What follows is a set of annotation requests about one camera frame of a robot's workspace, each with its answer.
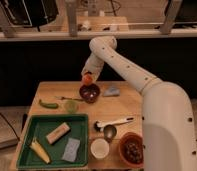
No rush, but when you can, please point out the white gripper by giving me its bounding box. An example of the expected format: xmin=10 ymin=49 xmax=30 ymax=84
xmin=81 ymin=53 xmax=104 ymax=83

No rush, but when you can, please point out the orange bowl with food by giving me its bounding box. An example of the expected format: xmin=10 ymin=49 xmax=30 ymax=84
xmin=118 ymin=132 xmax=144 ymax=168

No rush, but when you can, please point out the white cup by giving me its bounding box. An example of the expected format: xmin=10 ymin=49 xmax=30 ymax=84
xmin=90 ymin=138 xmax=109 ymax=159

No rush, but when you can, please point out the blue sponge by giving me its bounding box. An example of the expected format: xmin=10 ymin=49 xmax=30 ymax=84
xmin=62 ymin=138 xmax=80 ymax=162

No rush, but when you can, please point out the white handled scoop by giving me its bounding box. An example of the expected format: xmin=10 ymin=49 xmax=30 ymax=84
xmin=94 ymin=117 xmax=134 ymax=132

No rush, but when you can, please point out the wooden block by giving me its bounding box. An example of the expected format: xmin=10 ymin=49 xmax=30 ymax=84
xmin=46 ymin=122 xmax=70 ymax=144

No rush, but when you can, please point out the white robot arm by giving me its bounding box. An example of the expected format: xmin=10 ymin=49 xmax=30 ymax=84
xmin=82 ymin=36 xmax=197 ymax=171

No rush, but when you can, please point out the metal frame rail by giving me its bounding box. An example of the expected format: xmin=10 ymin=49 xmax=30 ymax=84
xmin=0 ymin=0 xmax=197 ymax=41

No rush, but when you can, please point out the grey blue cloth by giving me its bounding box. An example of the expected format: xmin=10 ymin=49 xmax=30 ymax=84
xmin=103 ymin=86 xmax=120 ymax=97

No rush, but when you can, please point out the green pepper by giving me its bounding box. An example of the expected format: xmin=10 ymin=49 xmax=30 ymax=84
xmin=38 ymin=99 xmax=59 ymax=109

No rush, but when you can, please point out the green plastic tray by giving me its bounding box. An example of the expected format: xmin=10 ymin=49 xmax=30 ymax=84
xmin=16 ymin=114 xmax=88 ymax=170

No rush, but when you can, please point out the red apple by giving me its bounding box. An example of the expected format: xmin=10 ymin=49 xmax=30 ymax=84
xmin=82 ymin=74 xmax=93 ymax=86

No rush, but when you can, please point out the dark purple bowl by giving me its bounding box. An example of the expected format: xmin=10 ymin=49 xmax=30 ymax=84
xmin=79 ymin=84 xmax=100 ymax=103

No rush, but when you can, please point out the yellow corn cob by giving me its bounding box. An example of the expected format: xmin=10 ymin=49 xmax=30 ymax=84
xmin=30 ymin=138 xmax=51 ymax=164

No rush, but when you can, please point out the metal measuring spoon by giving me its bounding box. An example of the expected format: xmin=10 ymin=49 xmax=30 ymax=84
xmin=103 ymin=125 xmax=117 ymax=142

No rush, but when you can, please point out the black monitor left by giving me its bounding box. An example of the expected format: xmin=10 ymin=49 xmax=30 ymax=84
xmin=0 ymin=0 xmax=58 ymax=27

